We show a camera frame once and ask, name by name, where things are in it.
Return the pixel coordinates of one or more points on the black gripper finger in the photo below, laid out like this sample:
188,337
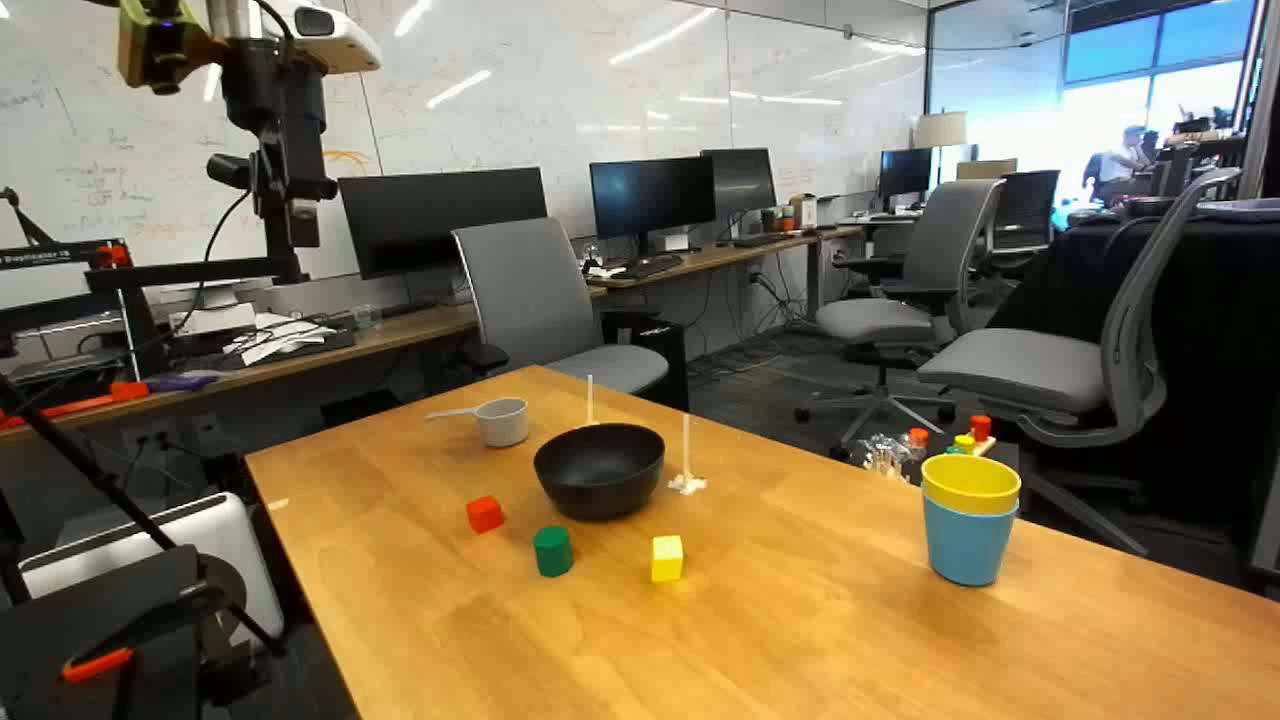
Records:
274,181
309,170

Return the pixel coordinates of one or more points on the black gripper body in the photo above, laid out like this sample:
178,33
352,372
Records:
274,95

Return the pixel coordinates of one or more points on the red cube block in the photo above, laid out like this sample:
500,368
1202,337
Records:
485,515

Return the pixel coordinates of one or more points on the green octagonal block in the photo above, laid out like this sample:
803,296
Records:
554,555

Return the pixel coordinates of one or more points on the yellow cube block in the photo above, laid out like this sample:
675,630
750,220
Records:
665,560

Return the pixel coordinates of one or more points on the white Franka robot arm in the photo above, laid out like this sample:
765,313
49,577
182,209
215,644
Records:
332,44

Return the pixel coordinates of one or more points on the black bowl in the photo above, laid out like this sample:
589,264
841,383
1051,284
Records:
601,482

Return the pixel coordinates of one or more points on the wide black monitor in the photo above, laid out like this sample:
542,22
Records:
440,220

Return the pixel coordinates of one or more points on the white items pile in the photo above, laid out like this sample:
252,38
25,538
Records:
274,341

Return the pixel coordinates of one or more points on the long wooden office desk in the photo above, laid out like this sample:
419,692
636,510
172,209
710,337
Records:
401,329

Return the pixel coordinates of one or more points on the blue flat item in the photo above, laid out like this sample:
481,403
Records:
184,383

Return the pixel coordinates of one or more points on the grey office chair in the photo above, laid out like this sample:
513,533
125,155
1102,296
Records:
1013,367
527,293
872,322

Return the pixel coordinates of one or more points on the orange red bar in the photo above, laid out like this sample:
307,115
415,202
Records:
100,399

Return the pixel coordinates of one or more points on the grey measuring cup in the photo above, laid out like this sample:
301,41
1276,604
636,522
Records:
504,425

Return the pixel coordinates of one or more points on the black computer monitor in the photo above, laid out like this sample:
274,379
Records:
651,199
740,181
1024,205
904,170

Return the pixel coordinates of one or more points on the silver laptop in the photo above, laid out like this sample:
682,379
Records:
201,526

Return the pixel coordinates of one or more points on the clear plastic stand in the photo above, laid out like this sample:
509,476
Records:
684,482
589,403

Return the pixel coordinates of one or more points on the black computer tower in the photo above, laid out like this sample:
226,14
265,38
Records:
652,355

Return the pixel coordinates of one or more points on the black tripod with orange clamp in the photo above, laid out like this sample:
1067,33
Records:
107,624

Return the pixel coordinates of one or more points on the white lamp shade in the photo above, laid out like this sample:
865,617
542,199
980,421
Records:
936,130

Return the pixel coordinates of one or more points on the clear plastic bag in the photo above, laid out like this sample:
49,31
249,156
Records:
885,454

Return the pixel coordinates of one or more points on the colourful peg stacker toy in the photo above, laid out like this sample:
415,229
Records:
979,434

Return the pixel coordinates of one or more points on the yellow plastic cup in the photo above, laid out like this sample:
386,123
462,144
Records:
971,486

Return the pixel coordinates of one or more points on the blue plastic cup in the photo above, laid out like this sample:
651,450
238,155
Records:
967,549

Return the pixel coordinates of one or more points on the seated person in background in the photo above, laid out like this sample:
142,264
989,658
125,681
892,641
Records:
1113,165

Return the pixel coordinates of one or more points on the black cloth covered table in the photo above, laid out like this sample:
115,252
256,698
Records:
1202,333

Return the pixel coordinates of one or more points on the yellow wrist camera mount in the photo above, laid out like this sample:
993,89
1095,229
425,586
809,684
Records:
152,44

